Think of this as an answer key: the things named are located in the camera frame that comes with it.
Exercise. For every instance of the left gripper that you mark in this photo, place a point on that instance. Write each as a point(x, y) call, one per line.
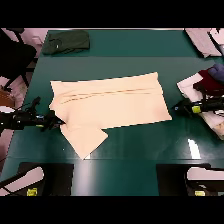
point(50, 120)

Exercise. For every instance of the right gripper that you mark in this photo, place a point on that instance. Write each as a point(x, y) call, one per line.
point(184, 107)

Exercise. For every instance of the peach T-shirt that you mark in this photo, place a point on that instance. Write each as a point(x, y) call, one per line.
point(113, 103)

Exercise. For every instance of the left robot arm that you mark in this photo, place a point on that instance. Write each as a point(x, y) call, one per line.
point(16, 120)

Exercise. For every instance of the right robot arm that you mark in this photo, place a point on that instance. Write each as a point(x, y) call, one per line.
point(213, 106)

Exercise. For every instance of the white garment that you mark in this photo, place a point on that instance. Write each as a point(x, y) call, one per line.
point(201, 41)
point(188, 87)

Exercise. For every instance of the dark red garment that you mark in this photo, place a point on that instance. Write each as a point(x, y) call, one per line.
point(209, 82)

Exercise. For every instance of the blue garment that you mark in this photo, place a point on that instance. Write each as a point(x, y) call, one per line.
point(217, 71)

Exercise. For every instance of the black chair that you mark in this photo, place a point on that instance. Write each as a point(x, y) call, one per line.
point(15, 55)

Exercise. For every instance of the dark green garment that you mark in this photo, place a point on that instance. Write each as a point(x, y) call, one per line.
point(68, 41)

